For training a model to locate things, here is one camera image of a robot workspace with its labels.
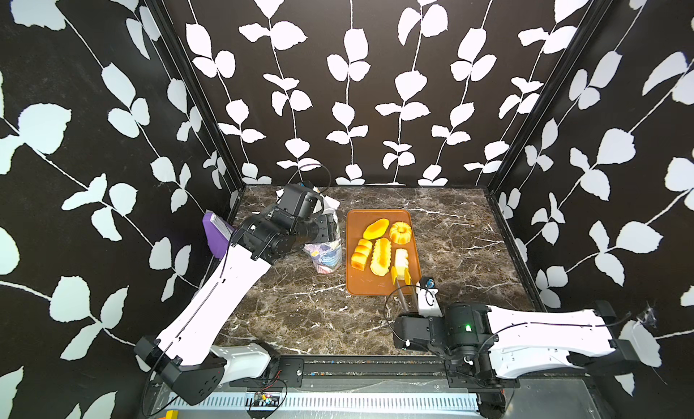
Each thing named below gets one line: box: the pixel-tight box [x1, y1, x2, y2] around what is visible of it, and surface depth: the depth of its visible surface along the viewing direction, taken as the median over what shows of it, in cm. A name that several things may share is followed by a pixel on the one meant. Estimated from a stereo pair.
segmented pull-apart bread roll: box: [351, 238, 374, 271], surface depth 95 cm
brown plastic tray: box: [345, 209, 422, 297], surface depth 97 cm
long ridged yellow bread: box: [369, 237, 392, 277], surface depth 95 cm
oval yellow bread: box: [362, 218, 390, 241], surface depth 104 cm
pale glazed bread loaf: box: [394, 248, 410, 281], surface depth 94 cm
